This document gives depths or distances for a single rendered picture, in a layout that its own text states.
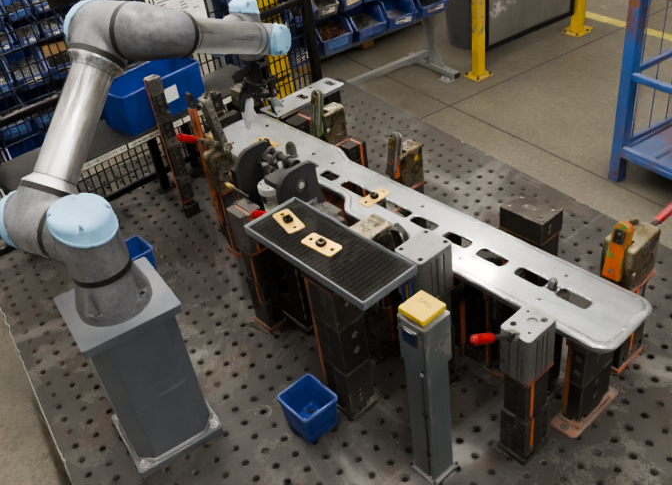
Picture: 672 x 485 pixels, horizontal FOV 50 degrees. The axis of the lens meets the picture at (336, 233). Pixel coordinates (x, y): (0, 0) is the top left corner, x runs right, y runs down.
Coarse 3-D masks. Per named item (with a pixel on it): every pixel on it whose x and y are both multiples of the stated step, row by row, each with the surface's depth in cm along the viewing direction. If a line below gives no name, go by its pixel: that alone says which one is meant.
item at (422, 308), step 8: (416, 296) 126; (424, 296) 125; (432, 296) 125; (408, 304) 124; (416, 304) 124; (424, 304) 124; (432, 304) 123; (440, 304) 123; (400, 312) 124; (408, 312) 123; (416, 312) 122; (424, 312) 122; (432, 312) 122; (440, 312) 123; (416, 320) 121; (424, 320) 121
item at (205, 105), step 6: (204, 96) 192; (210, 96) 193; (216, 96) 192; (198, 102) 192; (204, 102) 190; (210, 102) 191; (198, 108) 191; (204, 108) 192; (210, 108) 192; (204, 114) 194; (210, 114) 192; (216, 114) 194; (210, 120) 194; (216, 120) 194; (210, 126) 197; (216, 126) 195; (216, 132) 196; (222, 132) 197; (216, 138) 199; (222, 138) 198; (222, 144) 199
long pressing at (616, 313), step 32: (224, 128) 224; (256, 128) 220; (288, 128) 217; (320, 160) 199; (352, 192) 184; (416, 192) 181; (448, 224) 168; (480, 224) 166; (512, 256) 156; (544, 256) 154; (480, 288) 149; (512, 288) 148; (544, 288) 146; (576, 288) 145; (608, 288) 144; (576, 320) 138; (608, 320) 137; (640, 320) 136; (608, 352) 132
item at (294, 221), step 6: (282, 210) 152; (288, 210) 152; (276, 216) 151; (282, 216) 150; (288, 216) 149; (294, 216) 150; (282, 222) 149; (288, 222) 148; (294, 222) 148; (300, 222) 148; (288, 228) 147; (300, 228) 146
